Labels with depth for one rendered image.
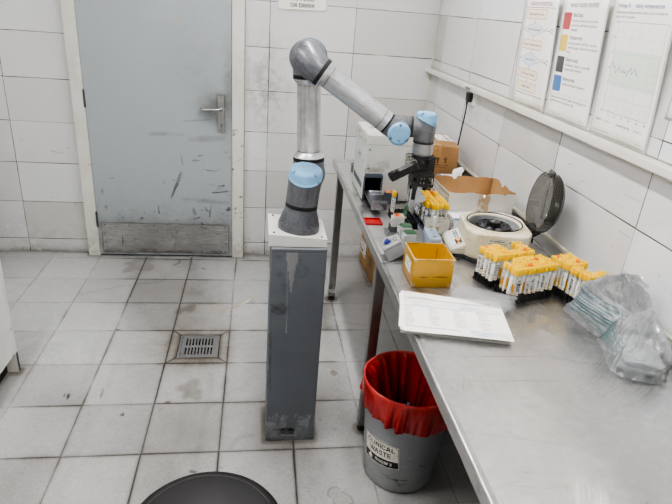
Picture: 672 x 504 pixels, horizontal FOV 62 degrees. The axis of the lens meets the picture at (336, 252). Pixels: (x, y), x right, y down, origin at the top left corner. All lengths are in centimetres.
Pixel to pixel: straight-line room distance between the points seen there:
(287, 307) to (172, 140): 191
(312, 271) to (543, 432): 103
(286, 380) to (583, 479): 131
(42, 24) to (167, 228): 139
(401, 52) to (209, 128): 130
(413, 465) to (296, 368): 56
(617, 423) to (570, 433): 13
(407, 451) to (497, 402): 83
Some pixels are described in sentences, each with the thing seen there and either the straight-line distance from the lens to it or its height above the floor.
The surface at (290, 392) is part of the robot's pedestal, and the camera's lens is 229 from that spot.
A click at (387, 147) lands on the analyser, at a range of 246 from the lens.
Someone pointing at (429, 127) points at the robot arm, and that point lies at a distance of 204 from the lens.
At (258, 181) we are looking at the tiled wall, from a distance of 381.
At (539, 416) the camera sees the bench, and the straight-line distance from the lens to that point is 136.
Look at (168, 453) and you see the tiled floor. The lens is 243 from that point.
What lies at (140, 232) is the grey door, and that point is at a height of 18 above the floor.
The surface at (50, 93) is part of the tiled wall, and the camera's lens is 390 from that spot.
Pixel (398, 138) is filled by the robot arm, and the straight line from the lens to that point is 189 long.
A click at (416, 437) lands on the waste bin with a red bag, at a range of 209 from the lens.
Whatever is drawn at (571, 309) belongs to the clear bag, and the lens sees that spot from 179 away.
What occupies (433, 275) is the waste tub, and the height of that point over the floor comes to 92.
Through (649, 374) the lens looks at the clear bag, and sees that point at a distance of 160.
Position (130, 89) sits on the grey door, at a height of 111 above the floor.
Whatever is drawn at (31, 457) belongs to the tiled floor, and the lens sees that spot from 255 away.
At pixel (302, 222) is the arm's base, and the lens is 197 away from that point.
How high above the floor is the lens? 167
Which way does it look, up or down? 24 degrees down
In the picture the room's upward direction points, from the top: 5 degrees clockwise
